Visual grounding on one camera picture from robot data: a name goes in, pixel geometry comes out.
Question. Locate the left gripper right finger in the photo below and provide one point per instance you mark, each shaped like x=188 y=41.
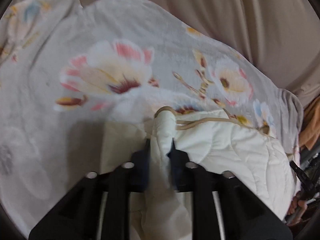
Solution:
x=222 y=207

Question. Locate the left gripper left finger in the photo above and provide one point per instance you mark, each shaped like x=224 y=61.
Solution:
x=98 y=206

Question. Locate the cream quilted jacket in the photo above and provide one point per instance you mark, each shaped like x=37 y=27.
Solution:
x=212 y=140

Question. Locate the person's right hand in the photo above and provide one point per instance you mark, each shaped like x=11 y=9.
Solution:
x=297 y=208

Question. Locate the orange hanging garment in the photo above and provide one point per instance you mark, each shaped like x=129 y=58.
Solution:
x=310 y=128

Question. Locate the grey floral fleece blanket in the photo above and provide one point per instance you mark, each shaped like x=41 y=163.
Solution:
x=67 y=70

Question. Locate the beige fabric backdrop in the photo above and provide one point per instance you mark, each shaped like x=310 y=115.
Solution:
x=279 y=37

